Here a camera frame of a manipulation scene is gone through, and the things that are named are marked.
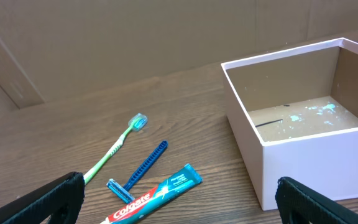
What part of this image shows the Colgate toothpaste tube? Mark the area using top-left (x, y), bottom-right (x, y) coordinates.
top-left (101, 164), bottom-right (203, 224)

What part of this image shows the green white toothbrush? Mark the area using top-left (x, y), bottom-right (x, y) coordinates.
top-left (83, 113), bottom-right (148, 185)

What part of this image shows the white cardboard box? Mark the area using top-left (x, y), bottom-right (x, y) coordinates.
top-left (222, 38), bottom-right (358, 210)

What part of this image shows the blue disposable razor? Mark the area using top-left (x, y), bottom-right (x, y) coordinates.
top-left (106, 140), bottom-right (168, 204)

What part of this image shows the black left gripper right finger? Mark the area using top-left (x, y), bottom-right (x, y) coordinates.
top-left (275, 177), bottom-right (358, 224)

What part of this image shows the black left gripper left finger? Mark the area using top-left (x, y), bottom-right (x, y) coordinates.
top-left (0, 172), bottom-right (85, 224)

